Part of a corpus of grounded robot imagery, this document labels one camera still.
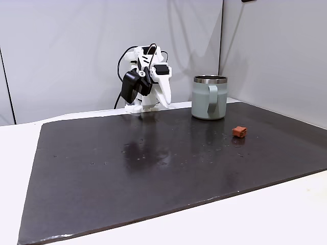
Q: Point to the red-brown cube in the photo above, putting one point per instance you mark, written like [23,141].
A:
[239,131]

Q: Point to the grey-green steel mug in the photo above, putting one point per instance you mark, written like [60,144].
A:
[204,102]

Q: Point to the black table mat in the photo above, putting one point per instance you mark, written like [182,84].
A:
[163,166]

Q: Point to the black oval camera box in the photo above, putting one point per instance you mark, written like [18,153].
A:
[130,86]

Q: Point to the black wall-mounted object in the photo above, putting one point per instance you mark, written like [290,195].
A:
[249,0]

